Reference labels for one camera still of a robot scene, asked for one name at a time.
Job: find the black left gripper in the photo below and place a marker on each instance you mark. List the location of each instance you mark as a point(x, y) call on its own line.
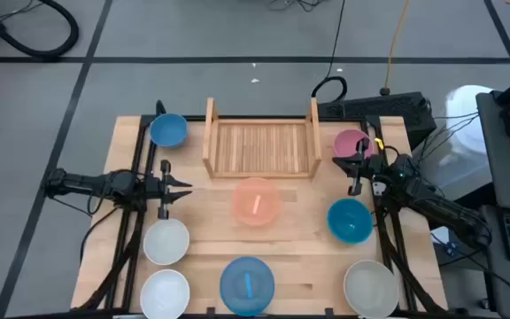
point(153, 189)

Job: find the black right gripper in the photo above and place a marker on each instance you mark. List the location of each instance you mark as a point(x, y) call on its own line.
point(372, 167)

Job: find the pink bowl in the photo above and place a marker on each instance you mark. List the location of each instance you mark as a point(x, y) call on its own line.
point(345, 142)

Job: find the white bowl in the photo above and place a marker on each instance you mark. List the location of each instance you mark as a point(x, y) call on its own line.
point(164, 294)
point(166, 241)

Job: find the translucent orange bowl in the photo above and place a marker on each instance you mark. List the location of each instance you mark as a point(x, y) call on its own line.
point(257, 201)

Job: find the translucent blue bowl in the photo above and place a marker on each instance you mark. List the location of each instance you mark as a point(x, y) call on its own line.
point(247, 285)

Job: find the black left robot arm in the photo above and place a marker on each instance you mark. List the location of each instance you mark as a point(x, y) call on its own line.
point(82, 182)

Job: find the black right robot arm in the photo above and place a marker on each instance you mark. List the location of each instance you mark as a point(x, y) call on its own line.
point(441, 204)

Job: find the wooden slatted shelf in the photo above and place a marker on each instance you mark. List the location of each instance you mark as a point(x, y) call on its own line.
point(259, 148)

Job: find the silver mounting plate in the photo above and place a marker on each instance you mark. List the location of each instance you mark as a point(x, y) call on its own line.
point(379, 189)

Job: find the teal bowl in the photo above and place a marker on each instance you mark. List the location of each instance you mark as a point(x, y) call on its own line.
point(350, 221)

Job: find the opaque blue bowl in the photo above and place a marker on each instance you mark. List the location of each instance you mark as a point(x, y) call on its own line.
point(168, 130)

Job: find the white paper sheet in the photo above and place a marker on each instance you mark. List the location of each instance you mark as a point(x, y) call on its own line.
point(441, 235)

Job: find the grey-beige bowl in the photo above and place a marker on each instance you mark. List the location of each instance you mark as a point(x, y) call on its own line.
point(371, 289)

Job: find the white plastic bin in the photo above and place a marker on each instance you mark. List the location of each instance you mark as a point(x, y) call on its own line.
point(463, 111)

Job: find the small blue plug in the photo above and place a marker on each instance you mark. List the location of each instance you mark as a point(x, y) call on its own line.
point(452, 246)

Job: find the black aluminium frame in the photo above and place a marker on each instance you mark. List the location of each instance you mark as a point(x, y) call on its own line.
point(193, 118)

